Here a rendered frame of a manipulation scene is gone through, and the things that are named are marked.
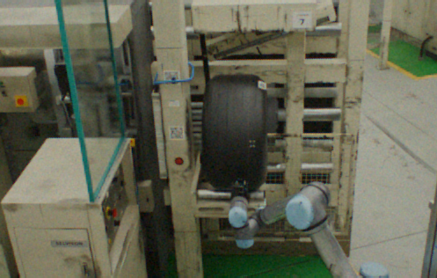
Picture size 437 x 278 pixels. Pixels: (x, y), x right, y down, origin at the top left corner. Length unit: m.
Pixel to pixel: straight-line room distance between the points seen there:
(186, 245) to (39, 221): 1.06
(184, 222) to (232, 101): 0.79
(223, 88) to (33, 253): 1.11
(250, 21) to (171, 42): 0.44
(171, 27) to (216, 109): 0.42
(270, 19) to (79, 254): 1.41
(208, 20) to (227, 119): 0.54
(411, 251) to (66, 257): 2.44
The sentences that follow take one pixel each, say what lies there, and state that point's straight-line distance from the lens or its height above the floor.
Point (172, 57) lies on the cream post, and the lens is 2.69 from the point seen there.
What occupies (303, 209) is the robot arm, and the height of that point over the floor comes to 1.26.
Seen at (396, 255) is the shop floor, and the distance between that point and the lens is 4.06.
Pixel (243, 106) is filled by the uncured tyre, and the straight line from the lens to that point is 2.64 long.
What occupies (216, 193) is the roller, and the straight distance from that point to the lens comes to 2.91.
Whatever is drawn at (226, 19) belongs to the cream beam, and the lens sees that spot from 2.87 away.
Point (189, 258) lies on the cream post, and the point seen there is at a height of 0.44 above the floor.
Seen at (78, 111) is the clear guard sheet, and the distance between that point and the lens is 2.10.
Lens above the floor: 2.49
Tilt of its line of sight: 27 degrees down
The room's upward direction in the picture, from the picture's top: 3 degrees counter-clockwise
